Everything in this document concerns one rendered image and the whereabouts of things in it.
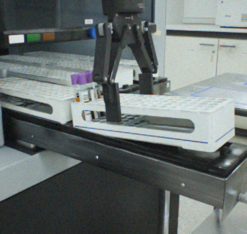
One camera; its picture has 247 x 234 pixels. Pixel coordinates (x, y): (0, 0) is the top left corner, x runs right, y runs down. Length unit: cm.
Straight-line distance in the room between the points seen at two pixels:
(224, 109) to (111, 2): 26
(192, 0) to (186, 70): 93
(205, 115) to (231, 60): 248
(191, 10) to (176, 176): 333
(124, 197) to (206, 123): 63
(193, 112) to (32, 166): 40
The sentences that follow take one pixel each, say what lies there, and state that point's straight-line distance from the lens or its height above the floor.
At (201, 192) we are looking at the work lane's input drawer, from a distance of 55.
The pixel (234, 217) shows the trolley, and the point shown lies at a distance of 144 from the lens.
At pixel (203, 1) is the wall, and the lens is 377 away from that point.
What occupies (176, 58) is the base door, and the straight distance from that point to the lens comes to 321.
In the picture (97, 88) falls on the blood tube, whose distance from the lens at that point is 69.
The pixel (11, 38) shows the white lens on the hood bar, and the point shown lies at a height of 98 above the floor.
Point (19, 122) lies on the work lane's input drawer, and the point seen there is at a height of 80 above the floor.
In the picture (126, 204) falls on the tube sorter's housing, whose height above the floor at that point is 45.
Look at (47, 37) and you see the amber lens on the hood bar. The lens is 84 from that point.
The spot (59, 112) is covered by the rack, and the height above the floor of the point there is 84.
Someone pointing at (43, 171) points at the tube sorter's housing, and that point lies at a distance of 82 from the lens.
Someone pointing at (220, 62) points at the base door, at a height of 62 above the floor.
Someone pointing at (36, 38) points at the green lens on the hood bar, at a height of 98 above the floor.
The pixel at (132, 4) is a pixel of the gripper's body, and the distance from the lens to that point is 61.
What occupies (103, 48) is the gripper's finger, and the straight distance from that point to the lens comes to 58.
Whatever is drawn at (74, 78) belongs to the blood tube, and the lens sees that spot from 67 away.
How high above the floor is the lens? 104
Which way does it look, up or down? 16 degrees down
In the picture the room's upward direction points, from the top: straight up
